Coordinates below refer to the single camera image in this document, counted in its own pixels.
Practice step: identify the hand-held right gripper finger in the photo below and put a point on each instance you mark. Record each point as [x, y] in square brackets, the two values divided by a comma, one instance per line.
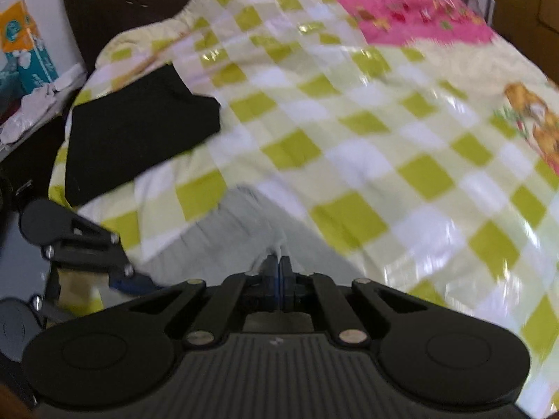
[284, 281]
[273, 281]

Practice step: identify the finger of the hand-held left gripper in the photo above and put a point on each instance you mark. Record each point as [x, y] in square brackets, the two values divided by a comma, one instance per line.
[52, 310]
[131, 283]

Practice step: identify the grey pants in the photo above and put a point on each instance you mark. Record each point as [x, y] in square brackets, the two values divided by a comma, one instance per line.
[244, 235]

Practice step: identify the black folded cloth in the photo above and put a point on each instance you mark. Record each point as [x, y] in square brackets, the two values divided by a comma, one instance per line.
[139, 135]

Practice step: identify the checkered printed bed cover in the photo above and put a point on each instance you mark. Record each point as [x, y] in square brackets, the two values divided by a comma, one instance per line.
[349, 139]

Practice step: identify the crumpled white plastic bag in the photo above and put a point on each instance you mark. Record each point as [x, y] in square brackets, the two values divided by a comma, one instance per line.
[39, 100]

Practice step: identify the blue tissue pack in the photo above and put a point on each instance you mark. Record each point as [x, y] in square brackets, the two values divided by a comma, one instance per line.
[38, 67]

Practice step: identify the dark brown headboard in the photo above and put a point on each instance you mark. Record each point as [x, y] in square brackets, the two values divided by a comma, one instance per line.
[113, 4]

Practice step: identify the orange tissue pack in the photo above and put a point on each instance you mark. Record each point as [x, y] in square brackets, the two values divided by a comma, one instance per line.
[17, 26]

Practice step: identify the wooden wardrobe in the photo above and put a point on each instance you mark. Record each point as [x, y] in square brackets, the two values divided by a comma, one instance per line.
[524, 8]

